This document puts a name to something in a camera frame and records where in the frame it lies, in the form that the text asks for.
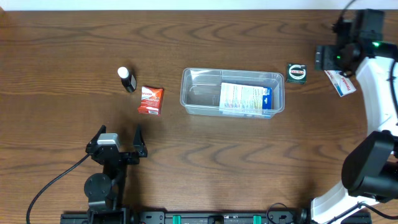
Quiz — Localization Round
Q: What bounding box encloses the red Panadol ActiFast box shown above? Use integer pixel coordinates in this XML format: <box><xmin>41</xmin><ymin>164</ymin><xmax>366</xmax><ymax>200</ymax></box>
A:
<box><xmin>137</xmin><ymin>86</ymin><xmax>164</xmax><ymax>116</ymax></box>

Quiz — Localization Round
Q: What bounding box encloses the white blue Panadol box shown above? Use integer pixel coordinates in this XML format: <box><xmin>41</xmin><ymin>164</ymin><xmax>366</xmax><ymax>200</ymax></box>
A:
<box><xmin>325</xmin><ymin>70</ymin><xmax>356</xmax><ymax>97</ymax></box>

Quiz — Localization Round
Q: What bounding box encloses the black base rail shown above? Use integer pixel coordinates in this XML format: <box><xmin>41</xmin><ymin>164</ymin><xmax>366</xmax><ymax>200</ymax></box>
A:
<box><xmin>60</xmin><ymin>210</ymin><xmax>373</xmax><ymax>224</ymax></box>

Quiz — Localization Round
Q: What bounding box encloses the dark green Zam-Buk box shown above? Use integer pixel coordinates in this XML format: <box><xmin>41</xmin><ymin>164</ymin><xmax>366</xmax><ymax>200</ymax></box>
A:
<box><xmin>286</xmin><ymin>63</ymin><xmax>307</xmax><ymax>85</ymax></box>

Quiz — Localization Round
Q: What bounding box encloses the dark bottle white cap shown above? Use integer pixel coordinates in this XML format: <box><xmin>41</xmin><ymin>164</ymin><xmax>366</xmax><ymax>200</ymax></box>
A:
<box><xmin>117</xmin><ymin>67</ymin><xmax>137</xmax><ymax>93</ymax></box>

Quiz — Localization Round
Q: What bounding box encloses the white blue medicine box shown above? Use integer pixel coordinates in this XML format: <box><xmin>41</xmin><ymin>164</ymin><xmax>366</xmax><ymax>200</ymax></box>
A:
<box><xmin>219</xmin><ymin>83</ymin><xmax>272</xmax><ymax>116</ymax></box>

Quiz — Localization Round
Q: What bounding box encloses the black left camera cable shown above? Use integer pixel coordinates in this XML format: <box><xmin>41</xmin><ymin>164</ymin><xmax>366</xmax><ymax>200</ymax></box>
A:
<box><xmin>25</xmin><ymin>153</ymin><xmax>91</xmax><ymax>224</ymax></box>

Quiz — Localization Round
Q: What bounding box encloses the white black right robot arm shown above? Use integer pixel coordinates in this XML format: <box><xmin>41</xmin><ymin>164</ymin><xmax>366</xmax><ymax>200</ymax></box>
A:
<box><xmin>297</xmin><ymin>9</ymin><xmax>397</xmax><ymax>223</ymax></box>

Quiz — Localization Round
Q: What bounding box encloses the clear plastic container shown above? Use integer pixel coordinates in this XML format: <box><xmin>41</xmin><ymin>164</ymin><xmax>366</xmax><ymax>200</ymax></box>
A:
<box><xmin>180</xmin><ymin>68</ymin><xmax>285</xmax><ymax>119</ymax></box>

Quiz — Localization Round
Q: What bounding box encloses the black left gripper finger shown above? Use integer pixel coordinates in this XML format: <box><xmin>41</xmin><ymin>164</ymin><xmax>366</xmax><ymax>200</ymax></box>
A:
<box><xmin>86</xmin><ymin>125</ymin><xmax>106</xmax><ymax>153</ymax></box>
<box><xmin>133</xmin><ymin>125</ymin><xmax>147</xmax><ymax>157</ymax></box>

